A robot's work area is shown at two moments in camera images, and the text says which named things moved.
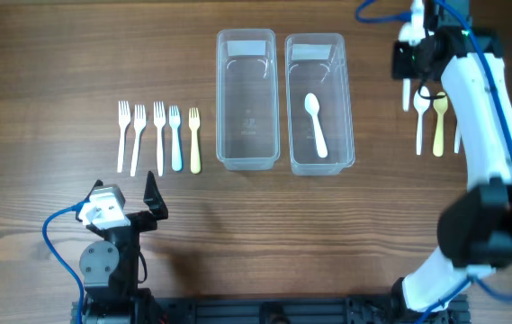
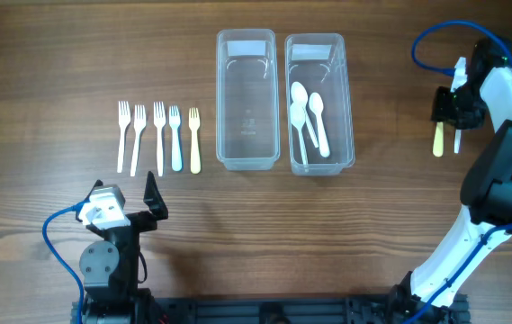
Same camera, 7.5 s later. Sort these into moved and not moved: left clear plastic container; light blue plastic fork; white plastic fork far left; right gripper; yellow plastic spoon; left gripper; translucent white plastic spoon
Moved: right gripper
Not moved: left clear plastic container; translucent white plastic spoon; white plastic fork far left; left gripper; yellow plastic spoon; light blue plastic fork
